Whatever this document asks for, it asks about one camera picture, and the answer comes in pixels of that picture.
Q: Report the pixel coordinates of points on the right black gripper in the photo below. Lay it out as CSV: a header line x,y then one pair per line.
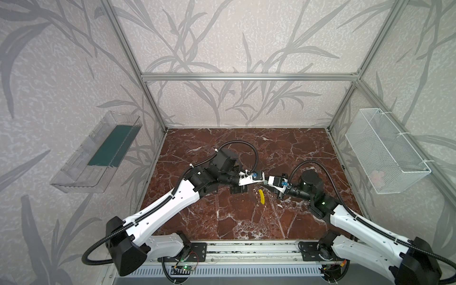
x,y
283,190

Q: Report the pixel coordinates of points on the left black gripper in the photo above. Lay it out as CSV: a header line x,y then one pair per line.
x,y
238,187

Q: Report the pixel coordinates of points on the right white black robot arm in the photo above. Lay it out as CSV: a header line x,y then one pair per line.
x,y
403,261

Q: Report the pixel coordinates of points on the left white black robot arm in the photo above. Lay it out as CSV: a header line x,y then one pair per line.
x,y
128,243

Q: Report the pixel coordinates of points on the pink object in basket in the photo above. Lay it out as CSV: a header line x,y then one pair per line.
x,y
377,177

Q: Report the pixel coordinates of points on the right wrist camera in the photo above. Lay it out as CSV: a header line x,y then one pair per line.
x,y
277,181

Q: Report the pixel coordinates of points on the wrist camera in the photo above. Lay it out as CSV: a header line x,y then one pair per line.
x,y
277,181
251,178

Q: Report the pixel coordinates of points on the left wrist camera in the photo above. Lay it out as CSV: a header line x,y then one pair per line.
x,y
251,178

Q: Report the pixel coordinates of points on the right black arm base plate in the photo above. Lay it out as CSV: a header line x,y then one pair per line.
x,y
315,251

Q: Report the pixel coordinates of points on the aluminium front rail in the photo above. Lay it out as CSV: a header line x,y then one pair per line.
x,y
242,252

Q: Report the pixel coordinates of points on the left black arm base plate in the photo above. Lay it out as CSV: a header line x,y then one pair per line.
x,y
195,252

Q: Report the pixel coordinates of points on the white wire mesh basket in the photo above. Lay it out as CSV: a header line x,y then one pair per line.
x,y
380,146

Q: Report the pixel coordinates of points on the clear plastic wall bin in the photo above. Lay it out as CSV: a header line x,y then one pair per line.
x,y
94,164

